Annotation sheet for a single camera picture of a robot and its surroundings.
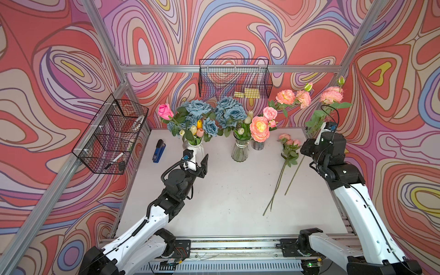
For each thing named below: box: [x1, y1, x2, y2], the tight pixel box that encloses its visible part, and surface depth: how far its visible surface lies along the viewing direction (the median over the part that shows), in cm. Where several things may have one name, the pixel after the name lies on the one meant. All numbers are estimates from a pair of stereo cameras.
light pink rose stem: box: [270, 133, 302, 212], surface depth 104 cm
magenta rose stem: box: [157, 103, 190, 131], surface depth 60 cm
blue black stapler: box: [152, 139, 167, 164], surface depth 107 cm
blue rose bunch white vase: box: [167, 99, 223, 146], surface depth 73 cm
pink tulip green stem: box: [196, 128, 205, 138], surface depth 75 cm
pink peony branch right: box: [268, 82, 314, 118], surface depth 67 cm
